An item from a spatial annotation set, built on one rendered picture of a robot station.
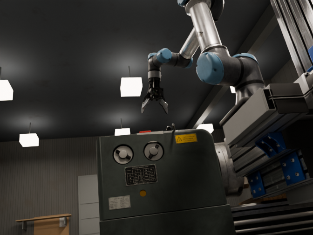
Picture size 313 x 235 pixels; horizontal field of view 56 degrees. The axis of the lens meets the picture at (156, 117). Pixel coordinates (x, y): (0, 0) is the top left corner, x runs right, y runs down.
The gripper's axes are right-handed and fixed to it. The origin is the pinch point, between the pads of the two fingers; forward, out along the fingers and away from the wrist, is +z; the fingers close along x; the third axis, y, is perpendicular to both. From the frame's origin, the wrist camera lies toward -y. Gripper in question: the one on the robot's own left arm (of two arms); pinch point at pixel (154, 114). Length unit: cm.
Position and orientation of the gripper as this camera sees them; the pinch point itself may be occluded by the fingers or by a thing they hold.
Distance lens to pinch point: 167.8
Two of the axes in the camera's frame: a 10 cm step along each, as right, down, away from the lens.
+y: 2.7, -1.9, -9.4
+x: 9.6, 0.3, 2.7
